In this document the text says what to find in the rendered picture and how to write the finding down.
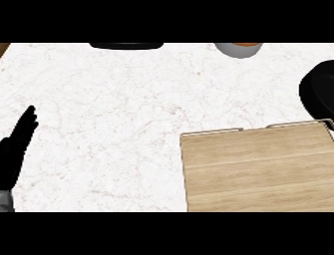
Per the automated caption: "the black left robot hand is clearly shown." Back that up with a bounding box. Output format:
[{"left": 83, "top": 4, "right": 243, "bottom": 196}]
[{"left": 0, "top": 105, "right": 41, "bottom": 197}]

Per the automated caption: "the wooden tray with metal rim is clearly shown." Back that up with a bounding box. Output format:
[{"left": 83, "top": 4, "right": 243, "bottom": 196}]
[{"left": 178, "top": 118, "right": 334, "bottom": 213}]

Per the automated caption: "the black pot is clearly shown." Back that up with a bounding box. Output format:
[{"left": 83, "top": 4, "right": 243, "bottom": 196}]
[{"left": 298, "top": 59, "right": 334, "bottom": 137}]

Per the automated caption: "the black flat object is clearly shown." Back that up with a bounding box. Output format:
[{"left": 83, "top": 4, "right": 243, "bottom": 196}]
[{"left": 89, "top": 42, "right": 166, "bottom": 51}]

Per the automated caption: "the grey cup with orange content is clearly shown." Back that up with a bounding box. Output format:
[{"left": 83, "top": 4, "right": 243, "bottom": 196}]
[{"left": 214, "top": 42, "right": 265, "bottom": 60}]

